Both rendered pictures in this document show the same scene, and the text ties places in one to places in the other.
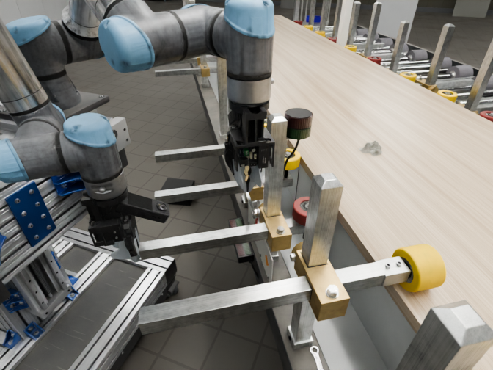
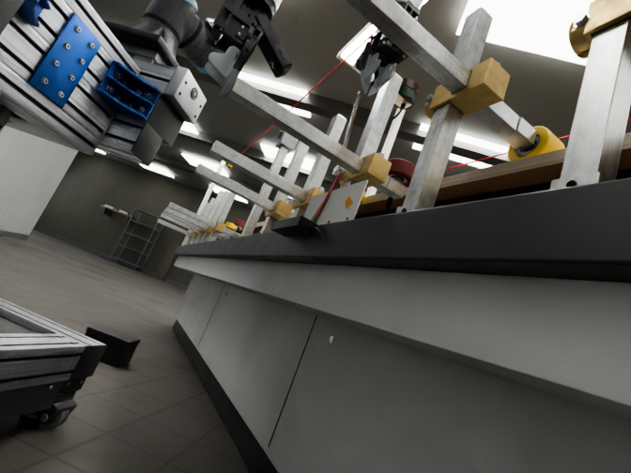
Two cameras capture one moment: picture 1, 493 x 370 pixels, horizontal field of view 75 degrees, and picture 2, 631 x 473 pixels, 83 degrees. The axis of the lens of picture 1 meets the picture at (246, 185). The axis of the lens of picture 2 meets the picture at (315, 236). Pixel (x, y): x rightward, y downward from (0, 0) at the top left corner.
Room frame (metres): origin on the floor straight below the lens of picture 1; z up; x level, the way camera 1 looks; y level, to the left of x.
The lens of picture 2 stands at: (-0.13, 0.13, 0.49)
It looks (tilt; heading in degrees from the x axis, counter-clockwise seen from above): 13 degrees up; 349
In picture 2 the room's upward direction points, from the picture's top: 21 degrees clockwise
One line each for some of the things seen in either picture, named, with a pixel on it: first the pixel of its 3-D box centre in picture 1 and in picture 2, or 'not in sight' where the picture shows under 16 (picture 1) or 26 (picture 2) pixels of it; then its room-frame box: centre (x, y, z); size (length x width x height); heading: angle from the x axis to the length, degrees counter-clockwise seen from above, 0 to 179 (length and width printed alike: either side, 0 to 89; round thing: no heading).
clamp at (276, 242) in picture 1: (274, 224); (362, 174); (0.61, -0.07, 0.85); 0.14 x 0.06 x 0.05; 13
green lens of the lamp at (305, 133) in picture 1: (297, 128); (403, 98); (0.65, -0.11, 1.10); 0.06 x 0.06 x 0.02
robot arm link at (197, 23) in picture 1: (200, 31); not in sight; (0.60, 0.08, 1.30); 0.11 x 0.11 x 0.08; 45
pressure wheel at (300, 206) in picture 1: (307, 222); (394, 186); (0.61, -0.16, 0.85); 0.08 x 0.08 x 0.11
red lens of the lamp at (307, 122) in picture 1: (298, 118); (406, 90); (0.65, -0.11, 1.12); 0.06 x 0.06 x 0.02
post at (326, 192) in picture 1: (309, 280); (446, 118); (0.39, -0.12, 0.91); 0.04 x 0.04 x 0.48; 13
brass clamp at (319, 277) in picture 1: (317, 277); (462, 95); (0.37, -0.13, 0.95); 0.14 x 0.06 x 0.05; 13
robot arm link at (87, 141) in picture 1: (92, 147); not in sight; (0.51, 0.28, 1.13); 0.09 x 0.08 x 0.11; 110
